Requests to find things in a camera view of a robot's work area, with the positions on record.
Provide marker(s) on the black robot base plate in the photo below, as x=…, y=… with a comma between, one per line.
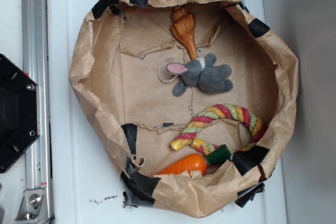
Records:
x=18, y=112

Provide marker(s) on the aluminum extrusion rail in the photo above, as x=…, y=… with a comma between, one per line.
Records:
x=35, y=63

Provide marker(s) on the metal corner bracket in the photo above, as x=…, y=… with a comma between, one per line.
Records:
x=33, y=208

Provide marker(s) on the orange plastic seashell toy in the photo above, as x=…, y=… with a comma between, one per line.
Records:
x=183, y=29

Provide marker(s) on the orange plastic carrot toy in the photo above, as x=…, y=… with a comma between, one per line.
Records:
x=194, y=162

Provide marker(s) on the brown paper bag basket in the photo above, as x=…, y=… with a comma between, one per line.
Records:
x=122, y=49

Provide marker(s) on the multicolor rope ring toy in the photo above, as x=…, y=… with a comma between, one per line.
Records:
x=188, y=135

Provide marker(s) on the gray plush bunny toy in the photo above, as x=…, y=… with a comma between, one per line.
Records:
x=203, y=73

